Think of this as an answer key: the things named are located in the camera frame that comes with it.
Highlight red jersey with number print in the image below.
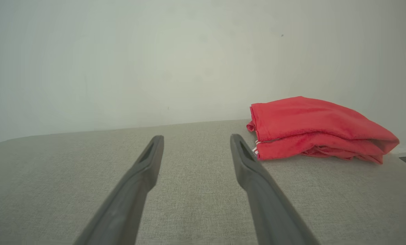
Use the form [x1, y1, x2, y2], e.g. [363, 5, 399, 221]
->
[246, 96, 400, 161]

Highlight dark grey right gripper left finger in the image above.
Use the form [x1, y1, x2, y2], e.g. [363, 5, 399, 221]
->
[74, 135, 165, 245]

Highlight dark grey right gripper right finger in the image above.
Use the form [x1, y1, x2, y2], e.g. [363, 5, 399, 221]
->
[230, 134, 321, 245]

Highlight red shorts with white stripe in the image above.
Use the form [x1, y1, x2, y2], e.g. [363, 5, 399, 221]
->
[302, 146, 384, 165]

